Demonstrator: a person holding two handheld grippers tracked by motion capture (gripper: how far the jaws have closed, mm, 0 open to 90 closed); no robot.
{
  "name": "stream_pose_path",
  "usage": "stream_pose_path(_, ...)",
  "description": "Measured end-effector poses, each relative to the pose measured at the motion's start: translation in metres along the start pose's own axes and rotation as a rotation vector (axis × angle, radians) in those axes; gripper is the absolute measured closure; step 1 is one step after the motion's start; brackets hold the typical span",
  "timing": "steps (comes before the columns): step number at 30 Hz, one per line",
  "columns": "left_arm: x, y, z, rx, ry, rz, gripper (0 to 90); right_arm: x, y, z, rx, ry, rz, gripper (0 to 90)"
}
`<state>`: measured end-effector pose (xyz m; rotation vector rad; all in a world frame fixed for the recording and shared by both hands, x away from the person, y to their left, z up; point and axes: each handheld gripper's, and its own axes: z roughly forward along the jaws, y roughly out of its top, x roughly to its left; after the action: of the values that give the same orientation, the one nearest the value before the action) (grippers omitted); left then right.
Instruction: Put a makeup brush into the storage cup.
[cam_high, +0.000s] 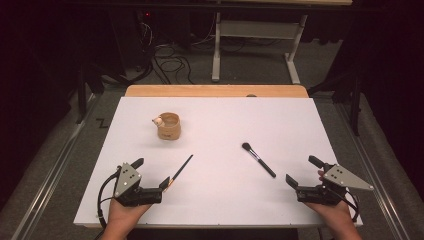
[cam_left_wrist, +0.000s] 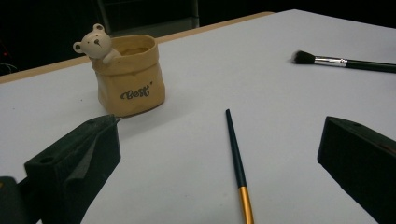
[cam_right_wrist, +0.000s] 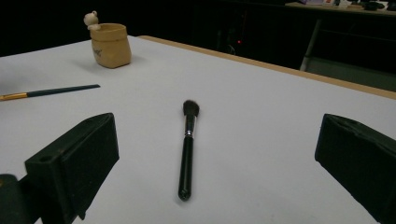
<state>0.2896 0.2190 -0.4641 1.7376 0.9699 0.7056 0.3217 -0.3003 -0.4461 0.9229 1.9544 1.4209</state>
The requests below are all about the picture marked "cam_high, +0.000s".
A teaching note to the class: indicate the person's left hand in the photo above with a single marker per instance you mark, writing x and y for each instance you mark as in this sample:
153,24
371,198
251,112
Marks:
123,215

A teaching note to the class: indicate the fluffy black makeup brush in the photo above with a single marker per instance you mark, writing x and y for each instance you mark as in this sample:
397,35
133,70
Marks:
260,161

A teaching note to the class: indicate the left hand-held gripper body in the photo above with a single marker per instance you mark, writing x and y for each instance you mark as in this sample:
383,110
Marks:
126,180

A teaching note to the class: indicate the black metal stand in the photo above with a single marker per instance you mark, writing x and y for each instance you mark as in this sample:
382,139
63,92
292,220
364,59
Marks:
81,96
356,106

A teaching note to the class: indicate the white metal desk frame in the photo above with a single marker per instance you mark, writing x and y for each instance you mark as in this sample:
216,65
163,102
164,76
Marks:
216,50

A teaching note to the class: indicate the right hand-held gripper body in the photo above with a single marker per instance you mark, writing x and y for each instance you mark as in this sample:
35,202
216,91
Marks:
340,178

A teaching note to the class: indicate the thin black makeup brush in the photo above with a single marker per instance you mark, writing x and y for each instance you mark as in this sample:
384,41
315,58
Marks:
181,168

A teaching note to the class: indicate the metal floor rail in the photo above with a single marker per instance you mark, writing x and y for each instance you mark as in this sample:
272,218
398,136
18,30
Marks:
50,180
376,180

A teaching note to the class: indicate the white table board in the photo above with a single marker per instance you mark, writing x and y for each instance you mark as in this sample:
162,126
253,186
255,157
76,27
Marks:
233,126

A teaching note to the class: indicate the round wooden brush holder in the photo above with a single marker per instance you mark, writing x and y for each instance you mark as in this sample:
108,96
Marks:
169,128

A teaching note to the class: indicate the wooden table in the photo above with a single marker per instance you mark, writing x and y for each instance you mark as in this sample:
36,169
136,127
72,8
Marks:
216,90

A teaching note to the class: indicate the person's right hand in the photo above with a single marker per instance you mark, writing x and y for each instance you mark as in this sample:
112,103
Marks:
333,213

